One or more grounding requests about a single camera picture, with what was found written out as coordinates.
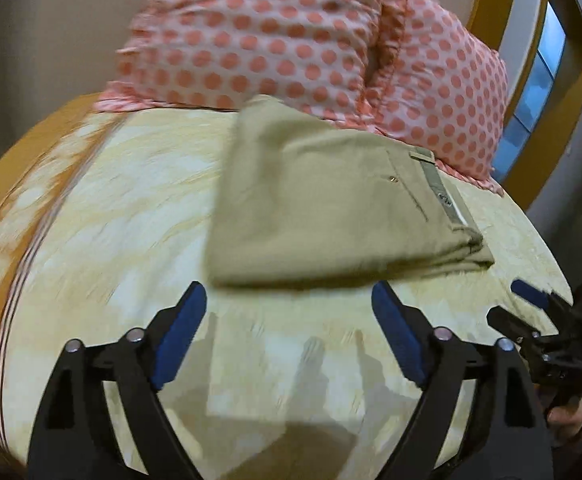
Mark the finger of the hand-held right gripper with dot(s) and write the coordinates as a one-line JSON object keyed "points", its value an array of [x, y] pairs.
{"points": [[529, 292], [511, 324]]}

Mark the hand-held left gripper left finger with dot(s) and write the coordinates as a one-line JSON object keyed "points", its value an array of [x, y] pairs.
{"points": [[180, 336]]}

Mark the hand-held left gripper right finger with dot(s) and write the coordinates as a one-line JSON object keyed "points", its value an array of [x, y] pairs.
{"points": [[402, 336]]}

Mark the khaki pants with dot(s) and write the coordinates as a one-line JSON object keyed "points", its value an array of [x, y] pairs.
{"points": [[331, 200]]}

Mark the person's right hand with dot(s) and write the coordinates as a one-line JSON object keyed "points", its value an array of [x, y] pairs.
{"points": [[565, 419]]}

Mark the bed with yellow patterned sheet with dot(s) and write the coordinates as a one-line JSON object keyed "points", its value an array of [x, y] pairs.
{"points": [[131, 240]]}

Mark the pink polka dot pillow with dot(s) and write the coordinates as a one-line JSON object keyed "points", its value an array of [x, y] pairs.
{"points": [[261, 35], [446, 95]]}

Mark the window with wooden frame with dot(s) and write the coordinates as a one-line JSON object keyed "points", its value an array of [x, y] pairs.
{"points": [[536, 90]]}

